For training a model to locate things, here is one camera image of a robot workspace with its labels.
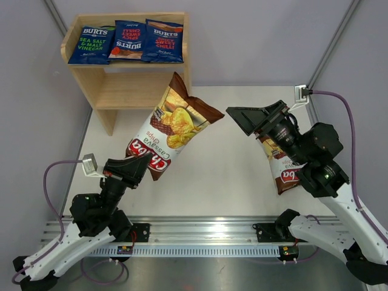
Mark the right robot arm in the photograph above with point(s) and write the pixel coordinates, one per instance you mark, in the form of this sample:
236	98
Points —
363	249

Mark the Chuba cassava chips bag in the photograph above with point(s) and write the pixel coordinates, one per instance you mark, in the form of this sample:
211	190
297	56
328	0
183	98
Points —
282	168
172	124

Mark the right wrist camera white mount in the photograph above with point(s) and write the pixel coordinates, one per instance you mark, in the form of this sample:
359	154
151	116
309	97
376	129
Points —
301	96

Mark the wooden two-tier shelf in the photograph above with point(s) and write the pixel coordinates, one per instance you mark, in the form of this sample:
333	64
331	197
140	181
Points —
124	85

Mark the Burts spicy chilli bag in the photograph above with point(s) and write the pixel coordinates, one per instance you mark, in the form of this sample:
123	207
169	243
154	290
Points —
129	40
163	42

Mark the white slotted cable duct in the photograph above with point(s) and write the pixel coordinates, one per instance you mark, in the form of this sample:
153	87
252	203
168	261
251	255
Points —
122	251

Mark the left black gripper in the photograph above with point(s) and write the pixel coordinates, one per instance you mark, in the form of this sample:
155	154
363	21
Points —
128	172

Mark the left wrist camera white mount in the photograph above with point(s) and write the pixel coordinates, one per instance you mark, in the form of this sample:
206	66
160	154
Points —
90	166

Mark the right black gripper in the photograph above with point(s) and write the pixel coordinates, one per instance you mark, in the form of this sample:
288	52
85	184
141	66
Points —
252	119

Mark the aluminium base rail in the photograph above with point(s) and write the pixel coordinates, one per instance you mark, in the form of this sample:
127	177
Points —
201	230

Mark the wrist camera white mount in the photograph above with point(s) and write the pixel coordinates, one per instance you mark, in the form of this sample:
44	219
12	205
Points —
301	96
90	166

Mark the Burts sea salt vinegar bag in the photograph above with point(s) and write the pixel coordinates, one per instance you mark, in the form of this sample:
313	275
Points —
93	46

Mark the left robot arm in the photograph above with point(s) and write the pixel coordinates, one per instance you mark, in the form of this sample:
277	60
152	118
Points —
96	221

